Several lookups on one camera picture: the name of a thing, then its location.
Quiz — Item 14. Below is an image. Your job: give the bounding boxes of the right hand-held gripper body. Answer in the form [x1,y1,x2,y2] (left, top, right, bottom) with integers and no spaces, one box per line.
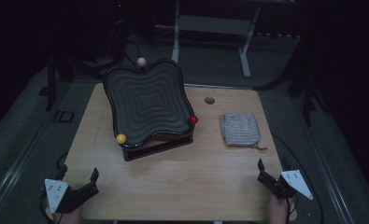
[256,169,314,201]

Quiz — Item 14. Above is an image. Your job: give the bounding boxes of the person's left hand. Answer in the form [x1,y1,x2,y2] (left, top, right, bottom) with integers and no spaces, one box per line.
[52,206,83,224]

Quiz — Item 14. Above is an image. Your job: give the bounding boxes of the grey fluffy cloth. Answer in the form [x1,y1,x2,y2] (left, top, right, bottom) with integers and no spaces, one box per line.
[220,112,268,151]

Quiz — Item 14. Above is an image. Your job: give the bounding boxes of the black wavy tray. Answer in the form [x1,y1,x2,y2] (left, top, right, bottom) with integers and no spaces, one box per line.
[103,58,196,162]

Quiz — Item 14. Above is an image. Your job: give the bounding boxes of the person's right hand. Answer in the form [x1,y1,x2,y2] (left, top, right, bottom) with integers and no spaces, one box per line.
[268,193,298,224]

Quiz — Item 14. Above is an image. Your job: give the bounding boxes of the white metal stand frame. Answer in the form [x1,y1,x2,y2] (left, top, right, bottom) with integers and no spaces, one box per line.
[155,0,302,78]

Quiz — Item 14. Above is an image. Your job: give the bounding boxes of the hand-held gripper cable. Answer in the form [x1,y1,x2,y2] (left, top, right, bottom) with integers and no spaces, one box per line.
[37,186,54,224]
[284,195,299,224]

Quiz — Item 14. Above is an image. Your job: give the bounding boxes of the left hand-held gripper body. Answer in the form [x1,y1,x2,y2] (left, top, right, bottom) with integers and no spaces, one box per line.
[43,177,98,215]

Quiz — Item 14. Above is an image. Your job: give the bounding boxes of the black tripod stand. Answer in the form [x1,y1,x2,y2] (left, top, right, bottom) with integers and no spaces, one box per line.
[45,52,124,111]
[255,31,319,127]

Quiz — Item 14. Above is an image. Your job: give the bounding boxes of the right hand-held gripper cable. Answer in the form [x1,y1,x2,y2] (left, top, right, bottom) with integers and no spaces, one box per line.
[284,195,299,224]

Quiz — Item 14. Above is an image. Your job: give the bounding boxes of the black floor cable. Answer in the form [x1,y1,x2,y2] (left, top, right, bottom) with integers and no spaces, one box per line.
[271,133,326,224]
[127,39,143,60]
[122,52,139,71]
[56,152,68,172]

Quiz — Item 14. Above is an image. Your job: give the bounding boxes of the left hand-held gripper cable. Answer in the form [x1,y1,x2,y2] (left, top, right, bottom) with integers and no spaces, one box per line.
[37,186,54,224]

